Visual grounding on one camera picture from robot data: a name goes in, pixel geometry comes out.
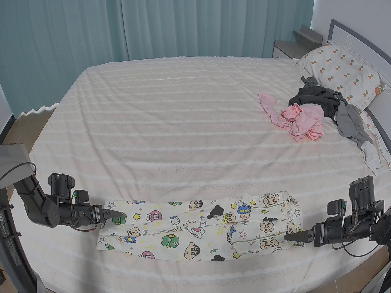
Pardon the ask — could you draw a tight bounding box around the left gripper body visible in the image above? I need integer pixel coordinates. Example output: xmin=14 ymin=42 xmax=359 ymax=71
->
xmin=66 ymin=204 xmax=105 ymax=229

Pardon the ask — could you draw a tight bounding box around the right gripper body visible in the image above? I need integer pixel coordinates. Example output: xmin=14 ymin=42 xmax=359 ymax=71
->
xmin=314 ymin=215 xmax=352 ymax=247

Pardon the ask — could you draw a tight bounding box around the white printed pyjama garment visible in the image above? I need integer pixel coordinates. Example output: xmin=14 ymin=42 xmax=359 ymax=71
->
xmin=96 ymin=191 xmax=303 ymax=262

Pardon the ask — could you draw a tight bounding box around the pile of clothes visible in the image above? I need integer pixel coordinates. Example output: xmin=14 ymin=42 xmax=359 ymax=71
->
xmin=289 ymin=76 xmax=384 ymax=176

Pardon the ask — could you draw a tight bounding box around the bed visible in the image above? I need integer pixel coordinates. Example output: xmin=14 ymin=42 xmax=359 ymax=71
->
xmin=17 ymin=19 xmax=391 ymax=293

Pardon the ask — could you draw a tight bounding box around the pink garment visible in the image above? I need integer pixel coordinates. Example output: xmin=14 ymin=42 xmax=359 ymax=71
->
xmin=259 ymin=91 xmax=325 ymax=143

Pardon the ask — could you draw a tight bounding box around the white printed pillow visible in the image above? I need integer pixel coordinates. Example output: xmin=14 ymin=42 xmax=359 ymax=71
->
xmin=293 ymin=40 xmax=386 ymax=113

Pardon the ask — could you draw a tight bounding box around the grey white bedside table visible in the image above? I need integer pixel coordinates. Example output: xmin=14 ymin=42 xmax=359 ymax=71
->
xmin=273 ymin=24 xmax=324 ymax=60

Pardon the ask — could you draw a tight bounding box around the blue-green curtain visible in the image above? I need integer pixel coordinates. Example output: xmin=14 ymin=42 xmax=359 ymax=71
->
xmin=0 ymin=0 xmax=316 ymax=115

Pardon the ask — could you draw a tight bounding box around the black cable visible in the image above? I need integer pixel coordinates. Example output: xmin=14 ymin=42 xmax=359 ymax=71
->
xmin=0 ymin=163 xmax=37 ymax=184
xmin=332 ymin=243 xmax=379 ymax=259
xmin=72 ymin=224 xmax=99 ymax=233

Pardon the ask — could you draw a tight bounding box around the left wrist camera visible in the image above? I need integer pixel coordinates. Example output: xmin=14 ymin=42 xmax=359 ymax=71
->
xmin=73 ymin=189 xmax=90 ymax=207

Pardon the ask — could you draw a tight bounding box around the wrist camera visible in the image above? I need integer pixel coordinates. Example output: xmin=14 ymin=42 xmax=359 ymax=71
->
xmin=73 ymin=189 xmax=90 ymax=207
xmin=327 ymin=200 xmax=347 ymax=217

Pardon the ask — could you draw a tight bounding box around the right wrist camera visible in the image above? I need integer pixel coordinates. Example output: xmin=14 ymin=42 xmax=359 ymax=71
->
xmin=327 ymin=200 xmax=347 ymax=217

